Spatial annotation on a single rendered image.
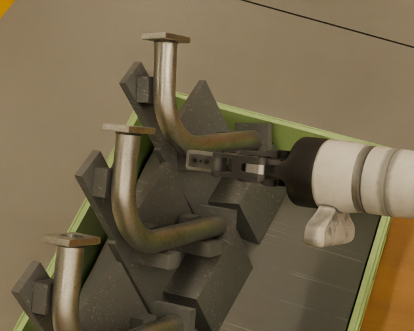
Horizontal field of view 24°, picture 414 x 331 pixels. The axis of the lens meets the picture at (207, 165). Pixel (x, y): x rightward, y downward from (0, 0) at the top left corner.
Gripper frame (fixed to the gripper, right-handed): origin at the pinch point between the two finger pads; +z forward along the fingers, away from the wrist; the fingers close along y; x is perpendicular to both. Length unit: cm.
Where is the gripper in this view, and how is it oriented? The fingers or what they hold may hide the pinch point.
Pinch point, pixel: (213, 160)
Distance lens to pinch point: 108.5
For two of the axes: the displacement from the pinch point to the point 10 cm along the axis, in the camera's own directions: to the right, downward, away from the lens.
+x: -1.0, 9.9, 0.5
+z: -8.5, -1.1, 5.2
